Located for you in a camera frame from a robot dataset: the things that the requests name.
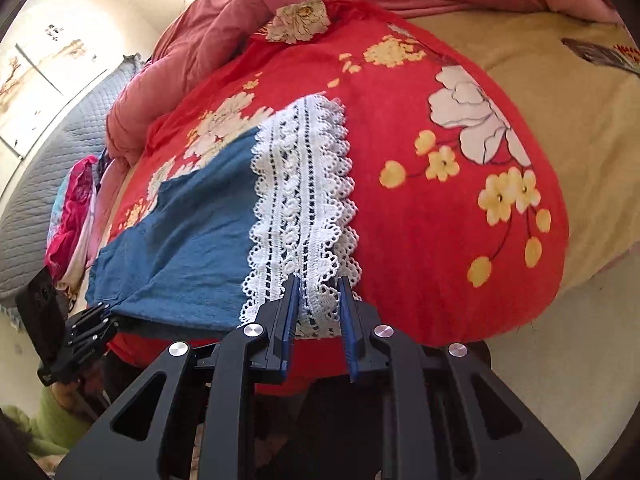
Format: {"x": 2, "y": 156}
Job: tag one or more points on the blossom wall painting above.
{"x": 40, "y": 85}

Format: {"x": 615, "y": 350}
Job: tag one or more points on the person's left forearm green sleeve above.
{"x": 55, "y": 420}

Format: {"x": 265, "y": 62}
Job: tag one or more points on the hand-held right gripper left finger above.
{"x": 291, "y": 310}

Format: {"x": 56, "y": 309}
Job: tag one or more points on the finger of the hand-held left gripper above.
{"x": 92, "y": 337}
{"x": 92, "y": 316}

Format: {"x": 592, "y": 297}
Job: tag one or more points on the pink quilt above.
{"x": 210, "y": 25}

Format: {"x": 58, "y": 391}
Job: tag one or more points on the red floral blanket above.
{"x": 430, "y": 240}

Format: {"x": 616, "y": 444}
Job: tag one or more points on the grey quilted headboard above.
{"x": 50, "y": 170}

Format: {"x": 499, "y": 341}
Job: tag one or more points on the blue denim pants lace trim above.
{"x": 200, "y": 240}

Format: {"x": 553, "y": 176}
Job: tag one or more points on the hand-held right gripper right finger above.
{"x": 348, "y": 320}

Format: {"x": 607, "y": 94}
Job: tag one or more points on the pile of colourful clothes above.
{"x": 72, "y": 215}

